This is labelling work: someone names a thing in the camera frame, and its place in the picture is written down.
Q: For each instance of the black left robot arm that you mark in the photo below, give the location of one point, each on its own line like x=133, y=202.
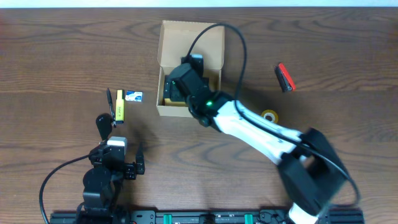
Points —
x=104, y=182

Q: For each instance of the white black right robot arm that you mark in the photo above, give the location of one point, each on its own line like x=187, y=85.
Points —
x=308, y=166

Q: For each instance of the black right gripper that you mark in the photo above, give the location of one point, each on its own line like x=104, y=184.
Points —
x=173, y=91

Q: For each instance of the white blue staples box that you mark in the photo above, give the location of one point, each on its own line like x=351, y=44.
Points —
x=134, y=96

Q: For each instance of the brown cardboard box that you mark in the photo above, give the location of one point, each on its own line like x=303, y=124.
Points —
x=177, y=39

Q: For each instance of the yellow highlighter marker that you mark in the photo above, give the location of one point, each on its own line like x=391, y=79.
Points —
x=119, y=107

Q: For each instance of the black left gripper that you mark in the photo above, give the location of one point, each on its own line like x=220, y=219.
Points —
x=123, y=168

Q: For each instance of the yellow tape roll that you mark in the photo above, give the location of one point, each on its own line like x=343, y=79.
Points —
x=270, y=115

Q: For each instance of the black glossy tape dispenser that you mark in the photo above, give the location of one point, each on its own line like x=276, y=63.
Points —
x=104, y=123

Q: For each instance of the black ballpoint pen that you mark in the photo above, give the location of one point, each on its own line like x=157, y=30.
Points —
x=111, y=107

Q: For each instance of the yellow sticky note pad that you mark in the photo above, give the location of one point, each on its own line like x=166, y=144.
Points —
x=169, y=102

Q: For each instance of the red black stapler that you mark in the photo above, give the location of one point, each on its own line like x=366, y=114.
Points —
x=285, y=80

